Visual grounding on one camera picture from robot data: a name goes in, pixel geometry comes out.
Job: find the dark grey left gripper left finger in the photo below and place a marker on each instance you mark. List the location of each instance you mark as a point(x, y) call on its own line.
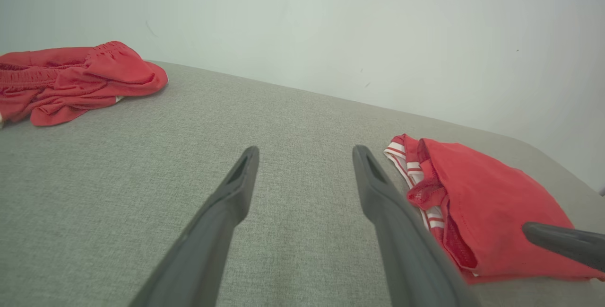
point(208, 250)

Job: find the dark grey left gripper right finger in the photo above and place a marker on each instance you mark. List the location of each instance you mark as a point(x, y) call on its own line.
point(406, 250)

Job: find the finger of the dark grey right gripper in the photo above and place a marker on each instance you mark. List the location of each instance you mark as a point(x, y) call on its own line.
point(572, 245)

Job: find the red shirt with striped trim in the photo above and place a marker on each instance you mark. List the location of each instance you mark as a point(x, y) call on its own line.
point(491, 193)

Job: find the red shorts with white panel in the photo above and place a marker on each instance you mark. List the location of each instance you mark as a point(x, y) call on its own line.
point(94, 70)

